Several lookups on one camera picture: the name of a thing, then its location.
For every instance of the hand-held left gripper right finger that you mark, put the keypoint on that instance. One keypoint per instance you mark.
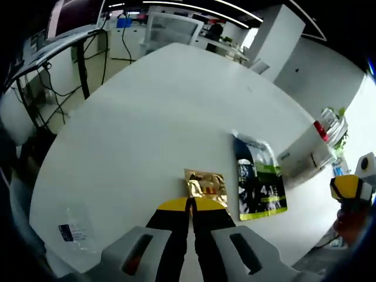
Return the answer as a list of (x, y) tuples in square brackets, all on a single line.
[(211, 232)]

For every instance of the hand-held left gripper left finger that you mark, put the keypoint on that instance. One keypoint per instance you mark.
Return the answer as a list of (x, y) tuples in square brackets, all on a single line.
[(173, 232)]

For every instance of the clear skincare packet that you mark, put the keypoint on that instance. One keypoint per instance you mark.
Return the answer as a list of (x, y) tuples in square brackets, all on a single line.
[(77, 229)]

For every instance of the blue item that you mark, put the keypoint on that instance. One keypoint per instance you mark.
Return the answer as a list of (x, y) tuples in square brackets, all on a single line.
[(340, 170)]

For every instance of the white rounded object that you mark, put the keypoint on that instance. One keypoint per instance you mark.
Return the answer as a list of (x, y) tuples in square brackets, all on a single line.
[(16, 117)]

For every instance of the white chair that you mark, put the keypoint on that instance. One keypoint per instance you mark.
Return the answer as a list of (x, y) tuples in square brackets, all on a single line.
[(261, 66)]

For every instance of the white standing desk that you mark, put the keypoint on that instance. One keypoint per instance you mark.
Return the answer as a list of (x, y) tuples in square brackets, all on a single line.
[(53, 58)]

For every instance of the gold foil skincare sachet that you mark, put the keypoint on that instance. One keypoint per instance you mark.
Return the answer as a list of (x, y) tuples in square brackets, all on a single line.
[(205, 183)]

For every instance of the green potted plant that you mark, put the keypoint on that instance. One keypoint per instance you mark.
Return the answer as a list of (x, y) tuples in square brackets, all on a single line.
[(342, 138)]

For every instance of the blue bin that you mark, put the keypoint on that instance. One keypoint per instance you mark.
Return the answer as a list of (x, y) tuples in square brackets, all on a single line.
[(124, 23)]

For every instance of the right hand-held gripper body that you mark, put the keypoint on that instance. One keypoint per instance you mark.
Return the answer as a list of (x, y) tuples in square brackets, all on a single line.
[(368, 167)]

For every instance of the white frosted partition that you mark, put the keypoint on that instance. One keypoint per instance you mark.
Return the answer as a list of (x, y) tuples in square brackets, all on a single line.
[(173, 29)]

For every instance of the dark green skincare sachet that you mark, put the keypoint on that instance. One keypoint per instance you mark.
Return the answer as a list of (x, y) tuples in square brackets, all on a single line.
[(258, 182)]

